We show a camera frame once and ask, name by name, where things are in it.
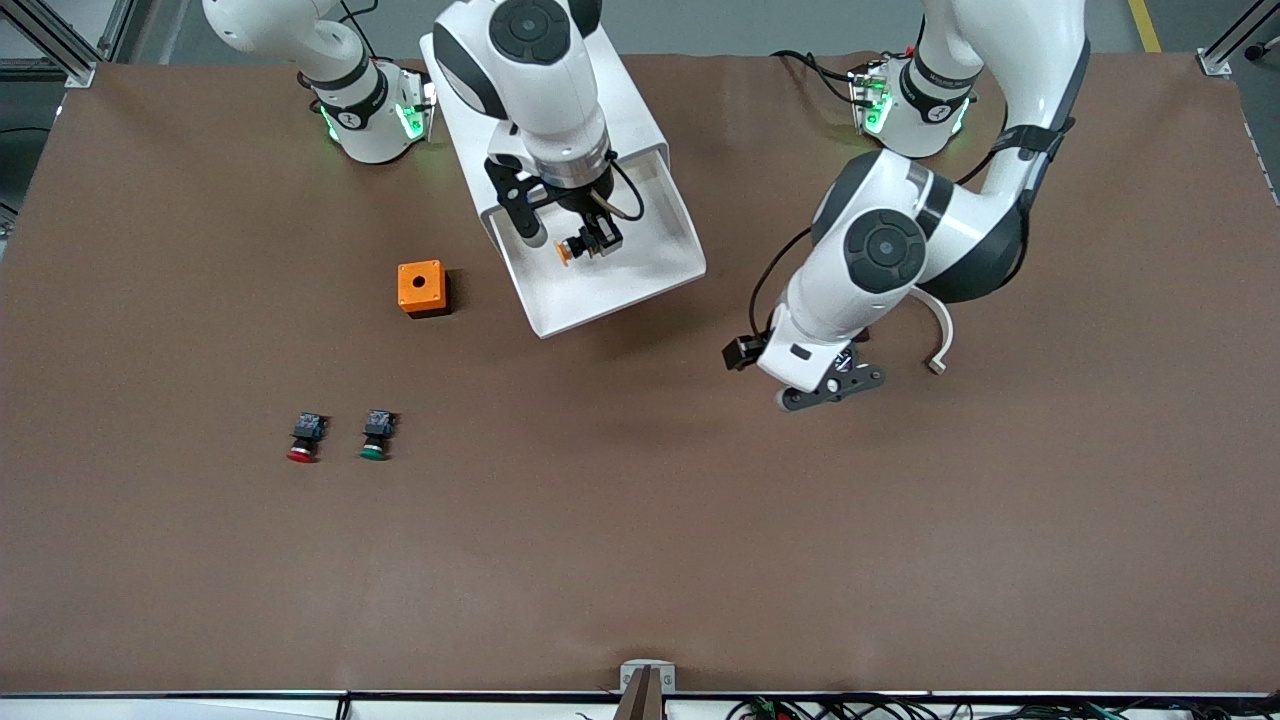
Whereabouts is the white plastic drawer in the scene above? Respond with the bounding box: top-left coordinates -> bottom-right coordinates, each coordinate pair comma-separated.
483,143 -> 707,339

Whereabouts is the white curved plastic clamp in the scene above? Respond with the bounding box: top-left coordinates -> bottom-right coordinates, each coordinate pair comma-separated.
916,288 -> 956,376

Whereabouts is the grey metal bracket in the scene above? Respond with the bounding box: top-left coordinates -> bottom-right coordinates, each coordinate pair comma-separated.
619,660 -> 677,720

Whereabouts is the brown table mat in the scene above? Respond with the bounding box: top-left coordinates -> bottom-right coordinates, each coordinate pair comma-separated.
0,50 -> 1280,696

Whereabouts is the orange button enclosure box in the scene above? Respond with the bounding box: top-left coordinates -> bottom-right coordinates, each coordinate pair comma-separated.
397,260 -> 452,319

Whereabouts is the black arm base cable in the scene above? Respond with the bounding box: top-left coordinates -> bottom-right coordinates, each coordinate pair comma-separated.
770,48 -> 863,106

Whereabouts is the green push button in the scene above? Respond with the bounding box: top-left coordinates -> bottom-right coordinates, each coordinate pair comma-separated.
359,409 -> 398,462

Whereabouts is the black cable bundle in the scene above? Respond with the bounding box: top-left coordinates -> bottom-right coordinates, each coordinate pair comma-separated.
725,693 -> 1280,720

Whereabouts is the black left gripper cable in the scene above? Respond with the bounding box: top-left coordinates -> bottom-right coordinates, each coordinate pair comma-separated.
748,228 -> 816,339

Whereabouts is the white drawer cabinet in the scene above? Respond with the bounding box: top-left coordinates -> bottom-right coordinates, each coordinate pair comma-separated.
420,0 -> 669,219

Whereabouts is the red push button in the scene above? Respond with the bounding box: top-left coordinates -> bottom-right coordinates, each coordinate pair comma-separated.
286,411 -> 329,464

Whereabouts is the aluminium frame post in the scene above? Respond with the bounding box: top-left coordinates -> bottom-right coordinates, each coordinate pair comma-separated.
1195,0 -> 1280,79
0,0 -> 131,89

